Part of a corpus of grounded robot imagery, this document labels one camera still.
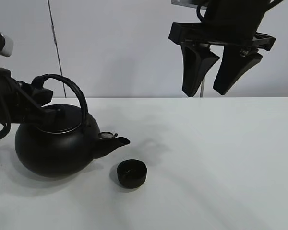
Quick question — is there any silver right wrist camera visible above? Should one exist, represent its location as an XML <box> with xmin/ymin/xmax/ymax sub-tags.
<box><xmin>171</xmin><ymin>0</ymin><xmax>202</xmax><ymax>9</ymax></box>

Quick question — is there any black kettle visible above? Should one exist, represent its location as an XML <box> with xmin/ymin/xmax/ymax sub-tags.
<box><xmin>14</xmin><ymin>74</ymin><xmax>130</xmax><ymax>178</ymax></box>

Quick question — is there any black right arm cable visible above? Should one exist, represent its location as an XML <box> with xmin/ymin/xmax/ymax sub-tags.
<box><xmin>196</xmin><ymin>2</ymin><xmax>208</xmax><ymax>23</ymax></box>

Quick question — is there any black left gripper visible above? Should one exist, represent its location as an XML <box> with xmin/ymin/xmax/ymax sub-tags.
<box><xmin>0</xmin><ymin>68</ymin><xmax>62</xmax><ymax>125</ymax></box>

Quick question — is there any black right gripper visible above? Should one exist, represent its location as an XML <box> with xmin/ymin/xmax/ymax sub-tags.
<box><xmin>168</xmin><ymin>0</ymin><xmax>276</xmax><ymax>97</ymax></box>

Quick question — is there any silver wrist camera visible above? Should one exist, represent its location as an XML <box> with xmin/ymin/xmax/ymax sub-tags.
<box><xmin>0</xmin><ymin>32</ymin><xmax>14</xmax><ymax>57</ymax></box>
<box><xmin>171</xmin><ymin>0</ymin><xmax>202</xmax><ymax>9</ymax></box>

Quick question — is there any black teacup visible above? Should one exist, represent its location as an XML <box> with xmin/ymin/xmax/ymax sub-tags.
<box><xmin>116</xmin><ymin>159</ymin><xmax>147</xmax><ymax>189</ymax></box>

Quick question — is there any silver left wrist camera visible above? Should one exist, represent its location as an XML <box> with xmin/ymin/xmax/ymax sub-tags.
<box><xmin>0</xmin><ymin>32</ymin><xmax>14</xmax><ymax>57</ymax></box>

